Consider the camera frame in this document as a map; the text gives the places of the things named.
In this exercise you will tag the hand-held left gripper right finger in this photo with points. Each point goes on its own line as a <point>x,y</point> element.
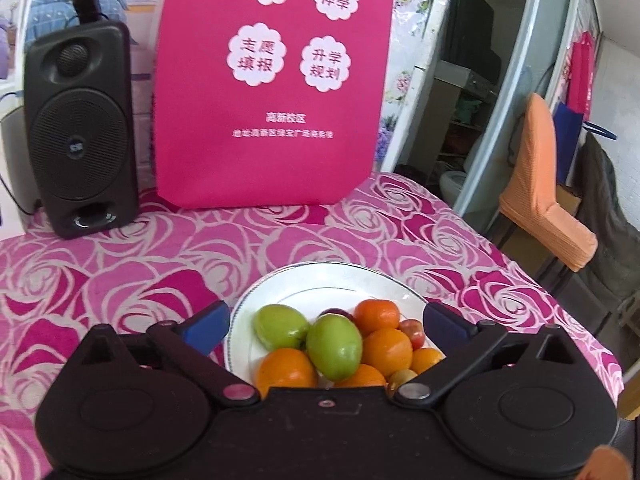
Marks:
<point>445,327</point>

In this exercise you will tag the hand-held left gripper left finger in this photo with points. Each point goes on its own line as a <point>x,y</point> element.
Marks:
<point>207,327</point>

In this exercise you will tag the small red apple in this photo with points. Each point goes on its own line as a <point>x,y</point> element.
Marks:
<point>412,332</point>

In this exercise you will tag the large orange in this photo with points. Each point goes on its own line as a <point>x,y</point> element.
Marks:
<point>387,352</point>

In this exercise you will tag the small yellow green plum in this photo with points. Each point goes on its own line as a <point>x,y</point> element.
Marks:
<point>402,377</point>

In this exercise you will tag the dark orange tangerine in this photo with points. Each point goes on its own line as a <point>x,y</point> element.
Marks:
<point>377,316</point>

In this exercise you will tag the dark red plum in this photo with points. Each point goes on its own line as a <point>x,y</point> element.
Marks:
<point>337,313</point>

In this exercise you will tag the white round plate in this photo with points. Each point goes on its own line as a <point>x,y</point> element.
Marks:
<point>310,287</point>

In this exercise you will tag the pink rose tablecloth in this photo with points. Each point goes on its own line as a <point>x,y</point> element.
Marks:
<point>125,270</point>

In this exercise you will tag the white toilet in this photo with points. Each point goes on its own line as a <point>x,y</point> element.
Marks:
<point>452,185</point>

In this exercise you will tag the orange covered chair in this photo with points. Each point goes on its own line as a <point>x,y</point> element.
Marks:
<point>535,185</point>

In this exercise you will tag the pink printed bag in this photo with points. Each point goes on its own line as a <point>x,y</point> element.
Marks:
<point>270,160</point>

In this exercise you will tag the dark jacket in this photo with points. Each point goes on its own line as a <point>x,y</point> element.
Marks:
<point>610,220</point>

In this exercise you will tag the blue bag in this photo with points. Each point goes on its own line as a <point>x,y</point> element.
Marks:
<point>567,145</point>

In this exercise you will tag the black speaker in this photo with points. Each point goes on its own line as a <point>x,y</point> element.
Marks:
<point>80,145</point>

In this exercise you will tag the white box with cup print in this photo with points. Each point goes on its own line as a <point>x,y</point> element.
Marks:
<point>15,155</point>

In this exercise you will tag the red bag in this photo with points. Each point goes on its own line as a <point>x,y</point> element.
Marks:
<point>580,80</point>

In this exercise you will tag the black television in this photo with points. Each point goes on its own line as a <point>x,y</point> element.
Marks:
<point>470,35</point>

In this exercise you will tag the black microphone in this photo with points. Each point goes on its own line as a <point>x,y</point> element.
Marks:
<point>85,5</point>

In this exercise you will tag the white door frame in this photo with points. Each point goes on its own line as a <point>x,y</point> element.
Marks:
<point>500,120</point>

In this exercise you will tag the purple bedding wall poster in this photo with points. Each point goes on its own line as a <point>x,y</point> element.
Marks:
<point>7,50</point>

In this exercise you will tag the blue bedding wall poster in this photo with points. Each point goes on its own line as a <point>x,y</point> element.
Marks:
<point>50,10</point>

